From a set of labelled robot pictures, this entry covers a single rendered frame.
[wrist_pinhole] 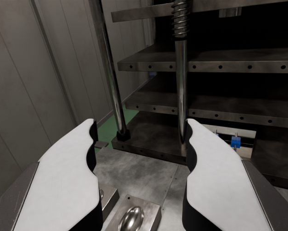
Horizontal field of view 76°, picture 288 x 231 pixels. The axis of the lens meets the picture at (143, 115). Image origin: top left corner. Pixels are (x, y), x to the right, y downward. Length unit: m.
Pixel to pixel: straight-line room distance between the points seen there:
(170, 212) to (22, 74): 1.86
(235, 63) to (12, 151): 2.04
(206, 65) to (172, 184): 0.57
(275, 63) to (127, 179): 0.82
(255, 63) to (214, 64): 0.16
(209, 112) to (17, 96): 1.78
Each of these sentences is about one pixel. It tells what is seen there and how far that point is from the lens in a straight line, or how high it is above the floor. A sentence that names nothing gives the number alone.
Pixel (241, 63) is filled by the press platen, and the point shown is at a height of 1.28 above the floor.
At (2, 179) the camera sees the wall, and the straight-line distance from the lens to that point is 2.28.
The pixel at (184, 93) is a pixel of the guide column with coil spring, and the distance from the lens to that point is 0.95.
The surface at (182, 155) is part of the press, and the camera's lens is 1.10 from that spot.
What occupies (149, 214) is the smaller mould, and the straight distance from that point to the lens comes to 0.78.
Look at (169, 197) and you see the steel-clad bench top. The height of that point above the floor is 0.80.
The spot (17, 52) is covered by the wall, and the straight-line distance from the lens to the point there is 2.20.
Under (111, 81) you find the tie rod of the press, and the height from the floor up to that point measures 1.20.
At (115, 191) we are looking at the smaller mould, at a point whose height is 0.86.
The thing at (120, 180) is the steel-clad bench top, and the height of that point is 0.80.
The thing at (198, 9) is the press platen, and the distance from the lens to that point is 0.93.
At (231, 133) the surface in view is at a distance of 1.05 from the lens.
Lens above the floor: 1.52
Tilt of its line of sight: 29 degrees down
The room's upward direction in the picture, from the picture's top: 8 degrees counter-clockwise
